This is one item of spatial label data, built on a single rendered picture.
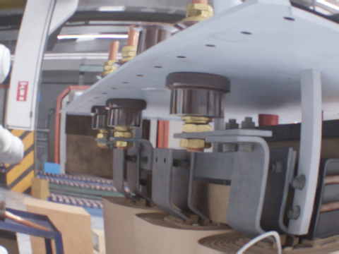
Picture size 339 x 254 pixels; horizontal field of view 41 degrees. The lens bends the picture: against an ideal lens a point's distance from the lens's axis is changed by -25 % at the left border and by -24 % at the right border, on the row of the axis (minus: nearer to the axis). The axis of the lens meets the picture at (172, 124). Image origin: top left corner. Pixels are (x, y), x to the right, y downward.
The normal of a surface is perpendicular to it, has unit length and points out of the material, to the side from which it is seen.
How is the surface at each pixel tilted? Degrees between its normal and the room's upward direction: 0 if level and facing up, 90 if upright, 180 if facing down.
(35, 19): 90
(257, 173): 90
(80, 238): 90
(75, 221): 90
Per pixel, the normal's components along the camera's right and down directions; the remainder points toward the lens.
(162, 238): -0.74, -0.07
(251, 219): -0.95, -0.07
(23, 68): 0.29, -0.04
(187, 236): -0.42, -0.07
